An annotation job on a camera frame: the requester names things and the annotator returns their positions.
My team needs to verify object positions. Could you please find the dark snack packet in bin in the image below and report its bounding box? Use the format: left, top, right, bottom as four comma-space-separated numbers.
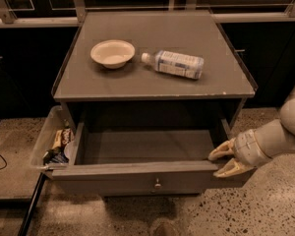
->
42, 147, 69, 164

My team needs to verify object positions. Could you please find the grey drawer cabinet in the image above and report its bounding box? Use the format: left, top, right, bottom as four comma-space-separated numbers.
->
50, 10, 258, 140

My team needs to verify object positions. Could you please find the grey top drawer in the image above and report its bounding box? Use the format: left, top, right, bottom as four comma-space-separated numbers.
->
52, 121, 251, 196

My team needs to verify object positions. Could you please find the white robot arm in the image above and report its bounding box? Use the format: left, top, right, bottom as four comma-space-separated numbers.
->
208, 86, 295, 178

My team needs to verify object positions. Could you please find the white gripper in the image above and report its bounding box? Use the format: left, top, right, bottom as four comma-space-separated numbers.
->
207, 129, 272, 178

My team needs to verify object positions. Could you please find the clear plastic storage bin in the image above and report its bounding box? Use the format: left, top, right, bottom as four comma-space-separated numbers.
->
30, 106, 75, 174

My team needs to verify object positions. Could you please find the snack bag in bin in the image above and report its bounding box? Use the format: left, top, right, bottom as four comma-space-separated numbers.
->
52, 128, 74, 148

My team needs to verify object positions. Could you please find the clear plastic water bottle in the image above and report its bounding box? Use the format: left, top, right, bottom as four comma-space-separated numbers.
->
141, 50, 205, 80

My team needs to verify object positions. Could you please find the white cup in bin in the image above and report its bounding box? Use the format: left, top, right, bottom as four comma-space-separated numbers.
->
64, 142, 74, 160

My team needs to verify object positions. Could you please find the metal railing frame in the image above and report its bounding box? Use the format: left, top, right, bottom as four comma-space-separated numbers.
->
0, 0, 295, 28

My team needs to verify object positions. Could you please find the white paper bowl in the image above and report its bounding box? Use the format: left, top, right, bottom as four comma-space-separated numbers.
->
90, 39, 135, 69

